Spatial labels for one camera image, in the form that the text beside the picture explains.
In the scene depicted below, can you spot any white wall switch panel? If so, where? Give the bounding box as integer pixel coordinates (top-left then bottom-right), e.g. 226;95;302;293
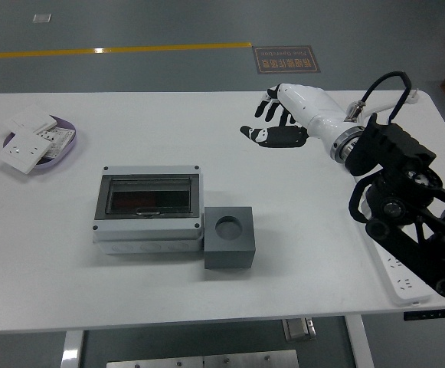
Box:
2;103;58;134

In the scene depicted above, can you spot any white five-hole wall socket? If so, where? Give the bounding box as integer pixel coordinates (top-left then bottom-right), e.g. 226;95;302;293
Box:
0;127;54;176

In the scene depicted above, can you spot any white power strip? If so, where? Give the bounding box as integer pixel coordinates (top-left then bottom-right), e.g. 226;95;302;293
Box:
361;187;434;307

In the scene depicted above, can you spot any grey cube with round hole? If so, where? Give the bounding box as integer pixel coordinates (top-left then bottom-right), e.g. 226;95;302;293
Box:
203;205;257;271

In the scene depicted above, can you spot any white table left leg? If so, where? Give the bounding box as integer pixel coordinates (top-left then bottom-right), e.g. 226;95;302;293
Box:
60;330;85;368

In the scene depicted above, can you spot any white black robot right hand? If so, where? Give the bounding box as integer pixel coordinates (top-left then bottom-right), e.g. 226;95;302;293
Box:
239;82;363;150

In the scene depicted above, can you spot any hinged metal floor socket box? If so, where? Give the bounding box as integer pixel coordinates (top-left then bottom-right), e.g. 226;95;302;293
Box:
282;317;317;342

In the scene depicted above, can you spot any white table leg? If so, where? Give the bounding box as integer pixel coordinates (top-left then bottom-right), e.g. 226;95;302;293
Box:
60;330;85;368
345;314;376;368

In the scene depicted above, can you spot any large steel floor plate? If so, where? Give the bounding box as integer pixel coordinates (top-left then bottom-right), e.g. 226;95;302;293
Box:
106;349;299;368

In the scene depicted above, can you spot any white table right leg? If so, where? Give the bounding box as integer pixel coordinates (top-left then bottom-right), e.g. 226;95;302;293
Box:
345;314;376;368

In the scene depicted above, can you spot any grey junction box clear lid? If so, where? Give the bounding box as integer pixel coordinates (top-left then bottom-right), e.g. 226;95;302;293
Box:
92;164;205;256

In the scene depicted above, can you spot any black table control panel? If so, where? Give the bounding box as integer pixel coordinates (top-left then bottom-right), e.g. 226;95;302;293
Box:
404;309;445;322

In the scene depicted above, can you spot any purple tray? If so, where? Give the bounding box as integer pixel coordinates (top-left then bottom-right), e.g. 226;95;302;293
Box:
2;114;78;172

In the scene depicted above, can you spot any white multi-hole socket panel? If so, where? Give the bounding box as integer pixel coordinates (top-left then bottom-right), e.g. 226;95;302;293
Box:
36;128;77;160

